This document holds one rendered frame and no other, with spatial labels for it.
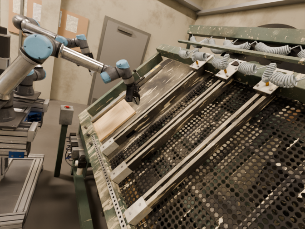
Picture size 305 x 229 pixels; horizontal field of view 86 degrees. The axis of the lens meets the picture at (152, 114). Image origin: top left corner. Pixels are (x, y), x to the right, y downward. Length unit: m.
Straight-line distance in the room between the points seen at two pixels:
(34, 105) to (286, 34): 2.16
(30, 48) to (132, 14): 3.58
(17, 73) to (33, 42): 0.19
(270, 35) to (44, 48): 1.58
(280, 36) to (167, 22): 3.43
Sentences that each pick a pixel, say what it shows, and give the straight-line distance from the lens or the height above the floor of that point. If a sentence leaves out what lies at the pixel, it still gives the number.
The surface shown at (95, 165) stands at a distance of 1.35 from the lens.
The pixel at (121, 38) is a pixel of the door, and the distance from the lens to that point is 4.34.
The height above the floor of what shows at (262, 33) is 2.15.
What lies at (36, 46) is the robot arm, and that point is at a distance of 1.06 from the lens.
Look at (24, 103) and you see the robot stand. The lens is 1.87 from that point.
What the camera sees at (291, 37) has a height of 2.14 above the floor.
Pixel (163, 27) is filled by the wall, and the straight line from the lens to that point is 4.72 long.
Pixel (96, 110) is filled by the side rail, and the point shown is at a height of 0.93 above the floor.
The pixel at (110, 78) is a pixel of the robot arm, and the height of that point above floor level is 1.50.
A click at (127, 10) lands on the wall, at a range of 4.45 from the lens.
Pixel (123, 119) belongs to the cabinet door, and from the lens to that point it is 1.51.
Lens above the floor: 1.72
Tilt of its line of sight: 19 degrees down
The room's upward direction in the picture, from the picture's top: 19 degrees clockwise
